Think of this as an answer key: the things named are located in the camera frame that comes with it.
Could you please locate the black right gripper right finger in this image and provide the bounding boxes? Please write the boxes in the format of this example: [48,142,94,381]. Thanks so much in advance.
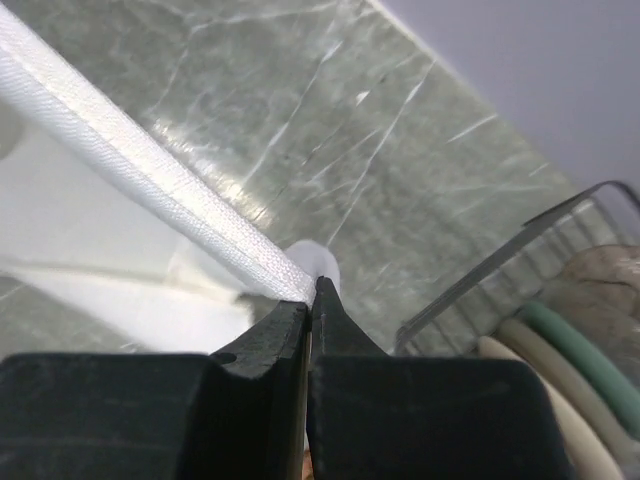
[308,277,575,479]

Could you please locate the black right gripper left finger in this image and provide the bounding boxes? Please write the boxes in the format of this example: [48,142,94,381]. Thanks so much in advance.
[1,302,308,479]

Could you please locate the white cloth napkin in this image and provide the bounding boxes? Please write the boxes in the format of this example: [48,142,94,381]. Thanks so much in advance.
[1,9,340,356]

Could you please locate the cream white plate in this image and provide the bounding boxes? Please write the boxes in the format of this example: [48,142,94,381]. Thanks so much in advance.
[477,318,639,479]

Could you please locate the teal green plate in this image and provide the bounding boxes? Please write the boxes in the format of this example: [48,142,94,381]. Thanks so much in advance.
[519,301,639,439]

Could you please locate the dark wire dish rack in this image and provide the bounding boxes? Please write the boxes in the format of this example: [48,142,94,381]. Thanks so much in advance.
[393,180,639,356]

